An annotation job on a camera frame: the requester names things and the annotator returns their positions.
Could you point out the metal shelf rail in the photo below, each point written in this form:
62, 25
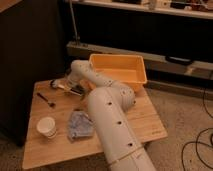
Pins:
174, 65

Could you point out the wooden table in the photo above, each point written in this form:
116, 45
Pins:
40, 151

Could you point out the blue crumpled cloth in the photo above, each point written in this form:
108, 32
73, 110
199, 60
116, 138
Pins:
79, 126

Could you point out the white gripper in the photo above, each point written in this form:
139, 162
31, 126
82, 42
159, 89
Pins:
73, 82

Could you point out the striped bristle brush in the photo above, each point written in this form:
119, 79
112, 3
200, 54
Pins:
56, 84

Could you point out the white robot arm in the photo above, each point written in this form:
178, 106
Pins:
106, 105

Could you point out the white paper cup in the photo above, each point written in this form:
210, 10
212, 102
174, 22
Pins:
47, 127

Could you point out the dark metal spoon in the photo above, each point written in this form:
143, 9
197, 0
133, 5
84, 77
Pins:
51, 104

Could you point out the yellow plastic bin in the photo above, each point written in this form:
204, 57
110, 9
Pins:
129, 69

